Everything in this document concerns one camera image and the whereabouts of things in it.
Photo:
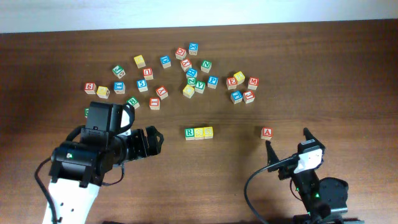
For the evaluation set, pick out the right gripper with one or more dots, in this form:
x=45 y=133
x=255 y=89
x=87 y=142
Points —
x=271 y=156

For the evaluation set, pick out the red Y block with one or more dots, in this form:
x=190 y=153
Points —
x=186 y=64

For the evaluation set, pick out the red 3 block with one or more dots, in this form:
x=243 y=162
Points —
x=248 y=97

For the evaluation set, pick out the yellow block top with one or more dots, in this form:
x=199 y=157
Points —
x=139 y=60

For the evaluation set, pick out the green n block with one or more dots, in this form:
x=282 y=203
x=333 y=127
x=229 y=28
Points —
x=191 y=81
x=206 y=66

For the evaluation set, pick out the red U block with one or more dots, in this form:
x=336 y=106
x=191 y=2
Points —
x=148 y=74

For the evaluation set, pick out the green V block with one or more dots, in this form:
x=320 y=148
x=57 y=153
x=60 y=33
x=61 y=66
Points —
x=200 y=86

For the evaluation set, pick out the blue P block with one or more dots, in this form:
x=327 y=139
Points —
x=212 y=82

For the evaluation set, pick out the blue 5 block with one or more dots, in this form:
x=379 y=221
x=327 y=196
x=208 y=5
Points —
x=142 y=85

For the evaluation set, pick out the green N block upper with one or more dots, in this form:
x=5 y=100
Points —
x=206 y=66

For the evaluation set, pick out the green R block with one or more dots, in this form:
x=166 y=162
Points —
x=189 y=134

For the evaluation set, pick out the red C block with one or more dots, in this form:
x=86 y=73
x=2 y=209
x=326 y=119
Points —
x=180 y=53

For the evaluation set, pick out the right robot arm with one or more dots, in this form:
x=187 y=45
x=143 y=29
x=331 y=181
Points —
x=324 y=199

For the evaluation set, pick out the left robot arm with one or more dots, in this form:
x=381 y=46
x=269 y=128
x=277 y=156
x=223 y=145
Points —
x=80 y=163

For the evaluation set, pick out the green J block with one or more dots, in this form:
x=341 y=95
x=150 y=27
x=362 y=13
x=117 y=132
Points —
x=118 y=71

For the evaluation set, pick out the red I block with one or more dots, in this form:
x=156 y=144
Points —
x=154 y=103

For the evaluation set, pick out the blue X block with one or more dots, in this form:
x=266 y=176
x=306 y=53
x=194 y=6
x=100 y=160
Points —
x=193 y=48

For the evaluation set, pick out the blue H block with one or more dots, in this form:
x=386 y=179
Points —
x=191 y=73

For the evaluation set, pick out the yellow block right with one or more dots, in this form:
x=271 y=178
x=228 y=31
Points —
x=240 y=78

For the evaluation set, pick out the red E block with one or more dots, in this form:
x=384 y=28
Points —
x=231 y=83

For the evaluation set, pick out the red M block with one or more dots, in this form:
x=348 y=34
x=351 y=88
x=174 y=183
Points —
x=253 y=83

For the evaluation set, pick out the yellow block far left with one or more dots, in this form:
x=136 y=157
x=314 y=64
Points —
x=103 y=92

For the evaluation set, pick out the green N block lower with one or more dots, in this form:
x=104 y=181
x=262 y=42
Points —
x=191 y=81

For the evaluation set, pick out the blue block left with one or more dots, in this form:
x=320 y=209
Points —
x=119 y=88

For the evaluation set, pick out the blue block right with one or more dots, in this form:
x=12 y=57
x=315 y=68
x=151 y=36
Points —
x=236 y=97

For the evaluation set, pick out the red 6 block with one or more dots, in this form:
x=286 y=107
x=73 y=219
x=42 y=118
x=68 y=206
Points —
x=90 y=88

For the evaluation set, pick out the red K block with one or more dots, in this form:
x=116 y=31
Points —
x=162 y=92

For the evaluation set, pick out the yellow S block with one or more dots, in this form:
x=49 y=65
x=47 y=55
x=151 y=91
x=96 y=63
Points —
x=208 y=132
x=199 y=133

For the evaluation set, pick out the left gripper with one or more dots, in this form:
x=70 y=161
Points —
x=144 y=142

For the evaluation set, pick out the blue D block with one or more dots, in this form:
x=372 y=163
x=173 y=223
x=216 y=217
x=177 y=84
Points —
x=165 y=61

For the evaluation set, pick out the red A block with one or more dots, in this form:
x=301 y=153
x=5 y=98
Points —
x=266 y=133

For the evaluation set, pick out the yellow block centre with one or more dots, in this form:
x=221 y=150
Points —
x=188 y=91

